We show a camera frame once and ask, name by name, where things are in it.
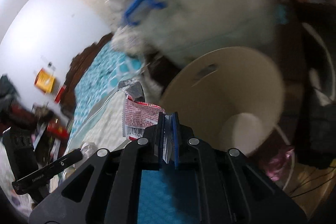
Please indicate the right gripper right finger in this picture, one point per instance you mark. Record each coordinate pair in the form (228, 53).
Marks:
(230, 188)

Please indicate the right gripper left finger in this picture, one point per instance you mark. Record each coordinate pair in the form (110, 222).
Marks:
(105, 188)

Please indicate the red white snack wrapper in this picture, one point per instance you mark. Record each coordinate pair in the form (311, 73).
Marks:
(144, 122)

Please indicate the beige round trash bin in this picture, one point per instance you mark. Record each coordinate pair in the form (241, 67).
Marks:
(231, 98)

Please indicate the patterned bed cover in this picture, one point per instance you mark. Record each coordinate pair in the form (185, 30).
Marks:
(103, 126)

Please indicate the teal patterned quilt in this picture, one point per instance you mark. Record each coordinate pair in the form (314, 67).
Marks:
(102, 77)

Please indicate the carved wooden headboard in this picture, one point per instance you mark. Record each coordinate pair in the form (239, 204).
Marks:
(79, 65)

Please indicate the clear box orange lid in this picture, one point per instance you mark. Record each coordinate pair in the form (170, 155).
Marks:
(183, 30)

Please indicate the yellow red wall calendar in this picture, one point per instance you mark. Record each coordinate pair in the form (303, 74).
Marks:
(44, 81)

